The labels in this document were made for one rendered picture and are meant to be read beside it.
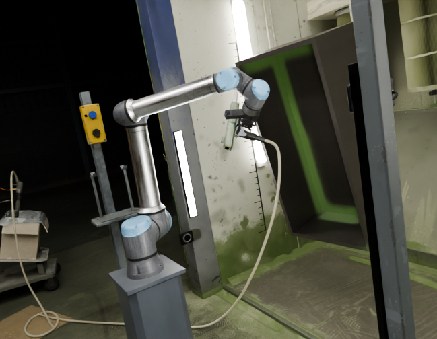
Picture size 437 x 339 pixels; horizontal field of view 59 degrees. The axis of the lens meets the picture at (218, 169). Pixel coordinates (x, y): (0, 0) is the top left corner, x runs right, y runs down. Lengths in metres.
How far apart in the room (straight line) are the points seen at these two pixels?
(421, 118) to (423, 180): 0.53
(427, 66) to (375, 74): 2.11
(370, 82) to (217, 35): 2.16
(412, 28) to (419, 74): 0.31
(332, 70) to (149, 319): 1.50
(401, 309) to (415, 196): 2.20
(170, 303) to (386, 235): 1.25
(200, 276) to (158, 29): 1.78
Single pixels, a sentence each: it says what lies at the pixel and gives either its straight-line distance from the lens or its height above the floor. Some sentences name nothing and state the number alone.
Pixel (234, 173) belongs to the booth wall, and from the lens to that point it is 3.00.
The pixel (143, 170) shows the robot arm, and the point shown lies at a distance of 2.04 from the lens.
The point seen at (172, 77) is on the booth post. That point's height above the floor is 1.65.
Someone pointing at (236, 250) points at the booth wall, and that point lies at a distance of 3.11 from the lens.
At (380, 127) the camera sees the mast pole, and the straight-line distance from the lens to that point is 0.96.
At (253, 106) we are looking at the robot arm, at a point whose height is 1.36.
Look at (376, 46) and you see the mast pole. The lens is 0.96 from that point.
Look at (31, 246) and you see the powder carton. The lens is 3.92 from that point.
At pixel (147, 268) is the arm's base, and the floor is 0.68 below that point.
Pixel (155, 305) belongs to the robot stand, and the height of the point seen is 0.52.
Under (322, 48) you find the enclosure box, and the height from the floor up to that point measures 1.58.
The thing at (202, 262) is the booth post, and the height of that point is 0.28.
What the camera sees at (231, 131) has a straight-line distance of 2.03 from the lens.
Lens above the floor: 1.39
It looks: 9 degrees down
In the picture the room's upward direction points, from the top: 10 degrees counter-clockwise
